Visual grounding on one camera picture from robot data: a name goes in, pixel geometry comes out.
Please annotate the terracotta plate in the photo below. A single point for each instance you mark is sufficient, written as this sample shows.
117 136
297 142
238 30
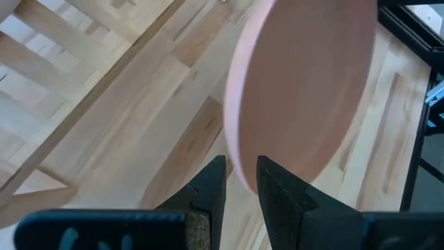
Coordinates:
305 87

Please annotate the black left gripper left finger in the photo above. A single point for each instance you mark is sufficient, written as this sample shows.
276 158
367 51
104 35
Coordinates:
208 194

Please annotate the black aluminium table frame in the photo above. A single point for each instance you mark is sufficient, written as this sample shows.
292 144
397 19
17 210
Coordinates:
406 31

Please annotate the wooden slatted shelf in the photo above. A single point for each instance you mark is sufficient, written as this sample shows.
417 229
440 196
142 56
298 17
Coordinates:
41 66

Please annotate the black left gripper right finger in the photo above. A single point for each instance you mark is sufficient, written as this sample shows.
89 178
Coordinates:
288 208

